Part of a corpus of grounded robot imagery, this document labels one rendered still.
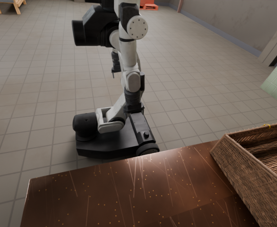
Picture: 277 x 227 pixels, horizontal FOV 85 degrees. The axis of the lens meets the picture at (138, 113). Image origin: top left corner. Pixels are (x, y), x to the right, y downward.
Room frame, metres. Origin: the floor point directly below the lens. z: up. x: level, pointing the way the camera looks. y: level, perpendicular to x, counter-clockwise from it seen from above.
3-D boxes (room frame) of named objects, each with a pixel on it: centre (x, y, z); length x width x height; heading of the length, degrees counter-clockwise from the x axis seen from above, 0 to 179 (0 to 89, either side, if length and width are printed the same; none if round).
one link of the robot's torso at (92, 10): (0.81, 0.25, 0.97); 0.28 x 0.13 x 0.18; 113
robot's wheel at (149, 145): (0.69, -0.13, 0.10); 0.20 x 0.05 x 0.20; 113
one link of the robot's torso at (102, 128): (0.82, 0.23, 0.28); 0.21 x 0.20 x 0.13; 113
